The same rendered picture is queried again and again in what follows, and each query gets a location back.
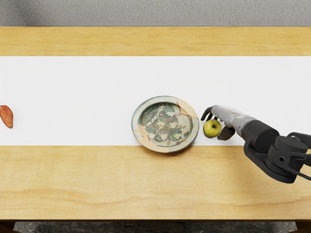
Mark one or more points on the orange sweet potato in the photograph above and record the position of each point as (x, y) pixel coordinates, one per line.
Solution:
(6, 116)

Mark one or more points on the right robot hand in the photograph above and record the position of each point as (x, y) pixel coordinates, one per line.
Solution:
(229, 117)

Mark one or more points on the green apple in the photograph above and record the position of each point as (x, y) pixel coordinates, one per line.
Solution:
(212, 128)

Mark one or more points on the patterned ceramic plate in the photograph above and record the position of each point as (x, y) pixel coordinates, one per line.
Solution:
(165, 124)

